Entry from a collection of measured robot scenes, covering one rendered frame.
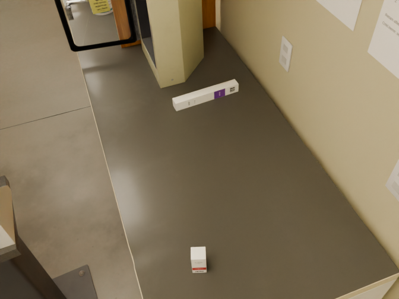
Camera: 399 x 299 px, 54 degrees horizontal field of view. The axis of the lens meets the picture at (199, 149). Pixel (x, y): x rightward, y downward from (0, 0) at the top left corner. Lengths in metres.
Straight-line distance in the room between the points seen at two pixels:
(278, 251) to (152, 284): 0.38
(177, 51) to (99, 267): 1.28
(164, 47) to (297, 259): 0.93
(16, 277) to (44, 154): 1.46
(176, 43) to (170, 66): 0.11
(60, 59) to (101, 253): 2.02
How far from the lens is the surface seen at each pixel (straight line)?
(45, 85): 3.53
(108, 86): 1.77
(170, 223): 1.25
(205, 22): 2.06
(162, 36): 1.57
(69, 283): 2.30
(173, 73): 1.68
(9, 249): 1.36
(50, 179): 2.76
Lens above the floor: 2.01
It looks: 48 degrees down
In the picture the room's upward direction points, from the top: 4 degrees counter-clockwise
